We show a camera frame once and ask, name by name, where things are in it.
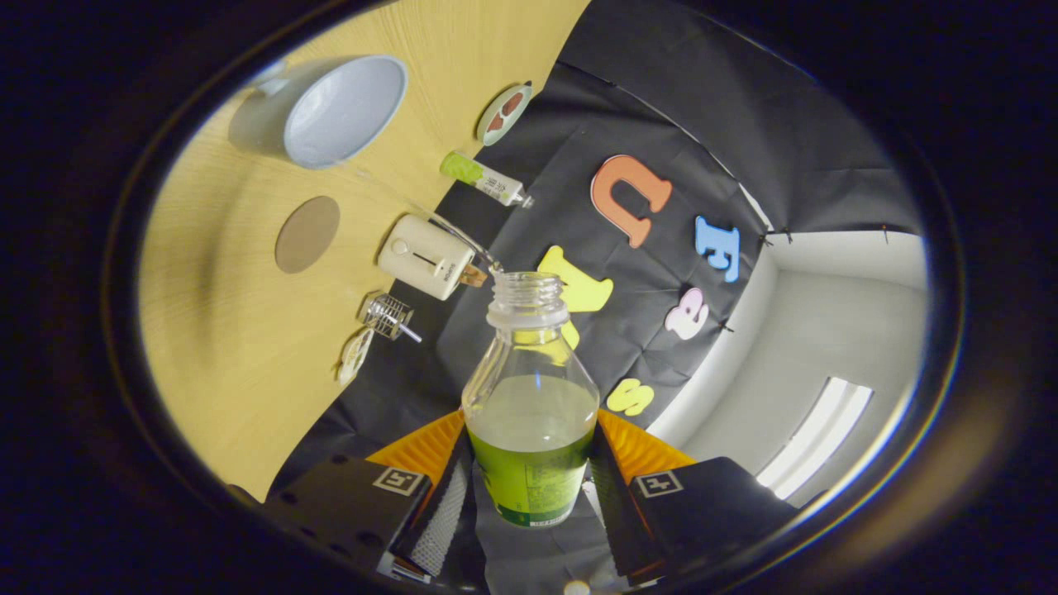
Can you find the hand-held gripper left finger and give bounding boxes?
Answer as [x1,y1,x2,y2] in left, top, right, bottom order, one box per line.
[264,409,477,579]

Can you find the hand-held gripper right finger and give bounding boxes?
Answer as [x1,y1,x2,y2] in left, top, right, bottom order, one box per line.
[589,409,798,583]

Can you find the clear juice bottle green label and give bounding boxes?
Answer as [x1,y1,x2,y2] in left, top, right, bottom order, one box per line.
[461,271,601,528]

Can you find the round brown coaster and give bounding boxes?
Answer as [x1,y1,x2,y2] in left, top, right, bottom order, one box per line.
[274,196,341,274]

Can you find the white cup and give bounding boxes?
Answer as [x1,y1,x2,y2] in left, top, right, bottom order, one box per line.
[248,55,409,171]

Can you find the tall slim green white bottle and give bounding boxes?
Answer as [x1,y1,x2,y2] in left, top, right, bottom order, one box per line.
[439,151,535,208]

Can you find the white divided tray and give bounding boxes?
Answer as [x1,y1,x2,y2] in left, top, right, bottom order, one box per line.
[337,327,374,388]

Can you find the ceiling light panel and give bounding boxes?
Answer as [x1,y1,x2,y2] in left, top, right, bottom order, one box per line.
[756,378,875,501]

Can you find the white toaster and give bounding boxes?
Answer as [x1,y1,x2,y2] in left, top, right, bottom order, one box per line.
[378,214,478,302]

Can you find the wooden table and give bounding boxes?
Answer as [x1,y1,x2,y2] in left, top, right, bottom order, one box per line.
[136,0,592,502]

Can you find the round pale green plate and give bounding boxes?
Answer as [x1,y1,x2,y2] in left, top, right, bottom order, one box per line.
[475,81,533,147]

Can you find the metal wire holder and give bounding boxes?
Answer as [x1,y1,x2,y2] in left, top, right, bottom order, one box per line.
[359,293,416,340]

